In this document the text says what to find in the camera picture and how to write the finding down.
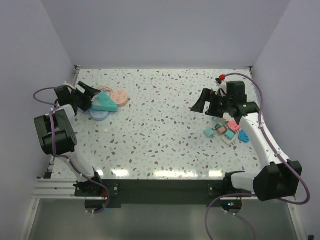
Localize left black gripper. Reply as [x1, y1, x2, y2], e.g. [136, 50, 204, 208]
[69, 81, 100, 111]

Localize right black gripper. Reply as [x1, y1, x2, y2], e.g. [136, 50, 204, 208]
[190, 88, 232, 119]

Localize teal triangular power strip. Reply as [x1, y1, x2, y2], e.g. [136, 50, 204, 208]
[91, 92, 118, 113]

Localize blue round power strip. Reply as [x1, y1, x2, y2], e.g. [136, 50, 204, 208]
[89, 109, 110, 122]

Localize light green plug adapter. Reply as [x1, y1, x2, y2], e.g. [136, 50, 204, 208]
[214, 122, 224, 130]

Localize brownish pink plug adapter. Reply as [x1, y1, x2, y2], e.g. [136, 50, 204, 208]
[216, 126, 228, 136]

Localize pink round power strip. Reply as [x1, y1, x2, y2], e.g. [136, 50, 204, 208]
[110, 90, 129, 107]

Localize teal green plug adapter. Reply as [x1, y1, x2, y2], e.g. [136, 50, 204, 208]
[224, 129, 236, 140]

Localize blue square plug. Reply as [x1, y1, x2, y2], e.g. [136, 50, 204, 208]
[238, 130, 250, 143]

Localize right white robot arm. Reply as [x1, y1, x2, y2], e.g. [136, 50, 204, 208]
[190, 81, 302, 202]

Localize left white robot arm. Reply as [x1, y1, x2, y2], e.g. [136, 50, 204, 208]
[33, 82, 107, 196]

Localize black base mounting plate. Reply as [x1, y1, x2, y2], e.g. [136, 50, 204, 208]
[73, 179, 250, 209]

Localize pink coiled cord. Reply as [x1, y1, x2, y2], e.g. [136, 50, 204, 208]
[96, 84, 115, 95]

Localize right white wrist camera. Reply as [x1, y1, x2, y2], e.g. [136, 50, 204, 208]
[215, 74, 227, 97]

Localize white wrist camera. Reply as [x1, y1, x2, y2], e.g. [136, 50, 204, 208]
[215, 74, 227, 97]
[63, 81, 77, 90]

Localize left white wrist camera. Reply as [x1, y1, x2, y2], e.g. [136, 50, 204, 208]
[63, 81, 77, 90]

